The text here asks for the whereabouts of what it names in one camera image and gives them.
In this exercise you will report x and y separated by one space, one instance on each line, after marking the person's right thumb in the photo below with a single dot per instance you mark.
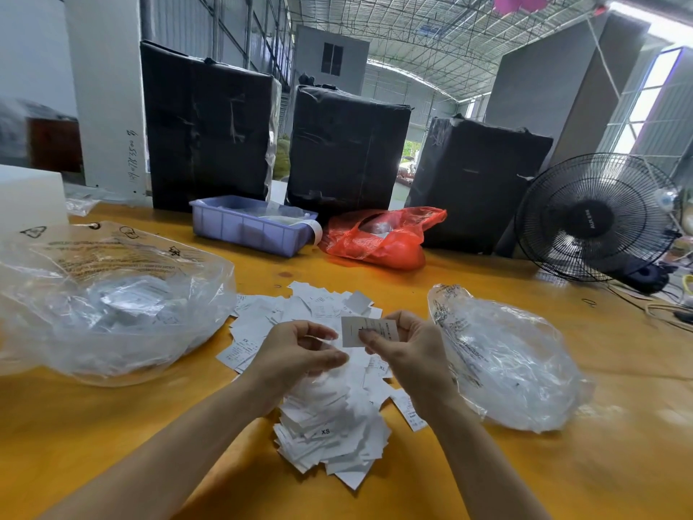
376 341

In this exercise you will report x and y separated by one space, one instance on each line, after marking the white foam block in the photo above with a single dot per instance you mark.
30 200

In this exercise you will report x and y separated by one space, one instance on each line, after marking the crumpled clear plastic bag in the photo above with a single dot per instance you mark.
509 362

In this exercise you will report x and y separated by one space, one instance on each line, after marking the large clear bag with labels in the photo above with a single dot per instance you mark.
108 308

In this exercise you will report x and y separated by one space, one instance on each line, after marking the pink hanging cloth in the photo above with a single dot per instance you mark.
520 2

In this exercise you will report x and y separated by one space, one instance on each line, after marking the person's left thumb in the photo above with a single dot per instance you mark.
327 362

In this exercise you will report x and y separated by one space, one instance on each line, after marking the person's left hand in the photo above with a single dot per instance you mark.
281 362

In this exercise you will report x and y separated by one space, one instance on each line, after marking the white upright board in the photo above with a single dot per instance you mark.
105 91

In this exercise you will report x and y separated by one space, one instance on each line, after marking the person's left forearm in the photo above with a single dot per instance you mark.
162 460

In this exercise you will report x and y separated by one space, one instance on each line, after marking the brown wooden cabinet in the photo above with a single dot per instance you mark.
54 146

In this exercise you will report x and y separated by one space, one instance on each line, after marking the large black wrapped package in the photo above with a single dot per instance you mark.
205 129

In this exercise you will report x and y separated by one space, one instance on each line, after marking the medium black wrapped package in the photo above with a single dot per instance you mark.
346 151

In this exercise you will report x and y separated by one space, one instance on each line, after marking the grey cabin with window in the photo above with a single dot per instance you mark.
330 59

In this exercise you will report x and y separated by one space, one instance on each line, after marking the small clear plastic wrap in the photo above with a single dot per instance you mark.
81 206

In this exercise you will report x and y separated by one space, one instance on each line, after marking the low black wrapped package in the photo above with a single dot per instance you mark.
476 184

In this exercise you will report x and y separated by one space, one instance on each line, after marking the white tape roll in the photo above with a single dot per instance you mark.
315 232

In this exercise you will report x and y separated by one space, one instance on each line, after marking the grey upright board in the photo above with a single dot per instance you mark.
552 86

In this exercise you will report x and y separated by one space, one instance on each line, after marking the black electric fan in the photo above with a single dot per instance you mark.
595 219

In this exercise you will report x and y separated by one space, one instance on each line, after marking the purple plastic bin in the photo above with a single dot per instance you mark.
238 230

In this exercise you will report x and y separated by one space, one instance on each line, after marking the person's right hand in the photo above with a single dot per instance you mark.
419 362

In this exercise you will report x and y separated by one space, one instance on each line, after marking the red plastic bag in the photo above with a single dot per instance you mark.
390 240

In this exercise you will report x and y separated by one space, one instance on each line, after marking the pile of white paper labels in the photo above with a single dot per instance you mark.
330 422

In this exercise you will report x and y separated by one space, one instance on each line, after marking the person's right forearm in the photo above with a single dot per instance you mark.
482 471

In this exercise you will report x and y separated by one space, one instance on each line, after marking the single white paper tag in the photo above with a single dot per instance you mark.
354 333

